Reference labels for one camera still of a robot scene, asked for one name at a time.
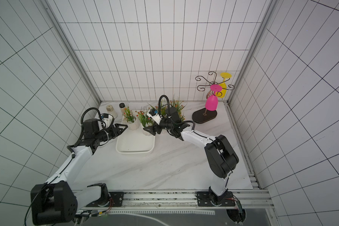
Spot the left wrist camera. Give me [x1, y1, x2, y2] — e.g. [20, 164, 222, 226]
[100, 113, 114, 129]

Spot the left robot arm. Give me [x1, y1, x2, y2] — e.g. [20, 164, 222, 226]
[30, 119, 128, 226]

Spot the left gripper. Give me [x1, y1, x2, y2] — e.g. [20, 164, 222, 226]
[95, 123, 129, 142]

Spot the black cap spice bottle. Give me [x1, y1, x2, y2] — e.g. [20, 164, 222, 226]
[119, 103, 126, 115]

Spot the aluminium mounting rail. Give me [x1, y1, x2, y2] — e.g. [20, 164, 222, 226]
[74, 190, 275, 215]

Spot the yellow wine glass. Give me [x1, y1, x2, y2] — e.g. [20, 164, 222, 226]
[217, 72, 232, 98]

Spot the black wire glass rack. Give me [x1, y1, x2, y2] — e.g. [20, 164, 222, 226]
[192, 71, 235, 124]

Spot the white storage tray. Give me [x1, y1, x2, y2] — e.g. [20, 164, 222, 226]
[116, 118, 155, 154]

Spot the beige cap white bottle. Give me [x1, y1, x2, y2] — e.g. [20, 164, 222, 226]
[106, 105, 118, 119]

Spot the potted gypsophila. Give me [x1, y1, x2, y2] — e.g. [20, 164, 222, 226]
[123, 107, 139, 131]
[150, 104, 168, 116]
[170, 99, 185, 122]
[136, 109, 153, 136]

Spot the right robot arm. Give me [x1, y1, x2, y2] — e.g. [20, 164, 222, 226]
[144, 107, 240, 207]

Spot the magenta wine glass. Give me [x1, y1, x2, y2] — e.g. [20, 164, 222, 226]
[205, 84, 223, 111]

